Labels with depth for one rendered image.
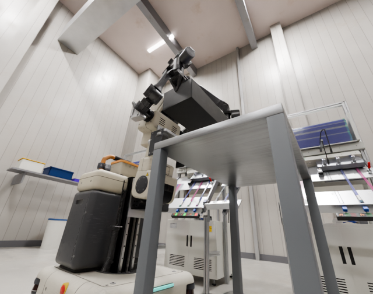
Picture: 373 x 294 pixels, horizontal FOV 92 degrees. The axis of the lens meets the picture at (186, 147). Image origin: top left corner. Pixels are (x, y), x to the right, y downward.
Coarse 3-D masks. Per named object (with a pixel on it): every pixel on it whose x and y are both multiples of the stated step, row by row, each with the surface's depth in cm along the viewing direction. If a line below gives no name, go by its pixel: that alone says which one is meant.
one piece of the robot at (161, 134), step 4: (160, 128) 115; (152, 132) 112; (156, 132) 109; (160, 132) 106; (164, 132) 107; (168, 132) 108; (172, 132) 110; (152, 136) 110; (156, 136) 108; (160, 136) 105; (164, 136) 107; (168, 136) 112; (172, 136) 112; (152, 140) 109; (156, 140) 106; (160, 140) 104; (152, 144) 107; (152, 148) 106; (152, 152) 104; (176, 164) 125; (180, 164) 122; (176, 168) 124
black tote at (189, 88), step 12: (180, 84) 85; (192, 84) 81; (168, 96) 87; (180, 96) 82; (192, 96) 78; (204, 96) 88; (168, 108) 84; (180, 108) 84; (192, 108) 84; (204, 108) 84; (216, 108) 97; (180, 120) 93; (192, 120) 92; (204, 120) 92; (216, 120) 93
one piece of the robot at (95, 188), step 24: (96, 192) 102; (120, 192) 115; (72, 216) 105; (96, 216) 99; (120, 216) 109; (72, 240) 95; (96, 240) 97; (120, 240) 103; (72, 264) 87; (96, 264) 94; (120, 264) 99
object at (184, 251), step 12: (168, 228) 235; (180, 228) 226; (192, 228) 217; (216, 228) 203; (228, 228) 233; (168, 240) 228; (180, 240) 220; (192, 240) 211; (216, 240) 197; (228, 240) 225; (168, 252) 222; (180, 252) 214; (192, 252) 206; (228, 252) 219; (168, 264) 216; (180, 264) 208; (192, 264) 201; (216, 264) 188; (228, 264) 212; (216, 276) 184
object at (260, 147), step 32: (224, 128) 52; (256, 128) 51; (288, 128) 50; (160, 160) 65; (192, 160) 76; (224, 160) 74; (256, 160) 73; (288, 160) 39; (160, 192) 61; (288, 192) 36; (288, 224) 34; (320, 224) 82; (288, 256) 33; (320, 256) 78; (320, 288) 29
